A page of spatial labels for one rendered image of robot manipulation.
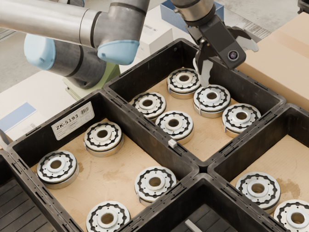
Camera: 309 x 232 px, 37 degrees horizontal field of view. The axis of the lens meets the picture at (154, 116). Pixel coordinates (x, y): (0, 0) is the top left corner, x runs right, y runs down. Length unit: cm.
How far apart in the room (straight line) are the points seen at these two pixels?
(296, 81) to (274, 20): 179
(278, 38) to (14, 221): 89
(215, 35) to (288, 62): 43
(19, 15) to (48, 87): 73
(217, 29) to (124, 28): 19
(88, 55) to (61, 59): 11
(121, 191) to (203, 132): 27
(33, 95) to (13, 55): 147
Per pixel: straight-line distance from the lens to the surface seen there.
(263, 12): 314
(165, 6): 184
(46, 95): 167
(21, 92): 171
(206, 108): 127
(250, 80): 125
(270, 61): 136
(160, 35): 166
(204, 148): 122
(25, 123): 146
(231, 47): 96
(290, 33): 146
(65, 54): 140
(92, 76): 148
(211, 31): 97
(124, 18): 92
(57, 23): 95
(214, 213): 111
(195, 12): 94
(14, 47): 320
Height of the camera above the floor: 177
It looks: 46 degrees down
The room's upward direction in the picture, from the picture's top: 9 degrees counter-clockwise
